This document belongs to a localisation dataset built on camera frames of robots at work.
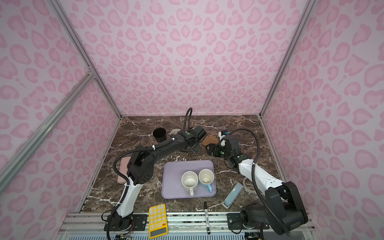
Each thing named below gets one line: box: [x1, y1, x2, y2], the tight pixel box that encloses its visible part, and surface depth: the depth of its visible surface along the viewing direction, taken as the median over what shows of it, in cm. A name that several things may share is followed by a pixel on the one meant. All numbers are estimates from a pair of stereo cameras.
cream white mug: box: [181, 171, 199, 197], surface depth 81 cm
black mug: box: [152, 127, 167, 143], surface depth 98 cm
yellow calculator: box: [148, 204, 168, 239], surface depth 74 cm
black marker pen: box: [204, 201, 211, 235], surface depth 75 cm
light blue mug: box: [198, 168, 215, 193], surface depth 82 cm
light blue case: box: [222, 182, 244, 210], surface depth 81 cm
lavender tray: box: [161, 160, 217, 200], surface depth 86 cm
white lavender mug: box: [168, 128, 181, 135], surface depth 100 cm
